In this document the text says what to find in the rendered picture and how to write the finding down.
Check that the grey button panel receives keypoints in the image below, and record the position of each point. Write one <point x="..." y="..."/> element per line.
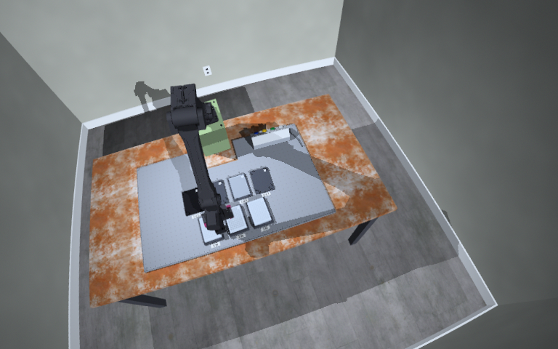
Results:
<point x="271" y="136"/>

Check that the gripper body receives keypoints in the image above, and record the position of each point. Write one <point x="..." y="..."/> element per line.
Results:
<point x="224" y="208"/>

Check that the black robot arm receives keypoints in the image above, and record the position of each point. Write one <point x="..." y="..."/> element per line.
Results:
<point x="186" y="110"/>

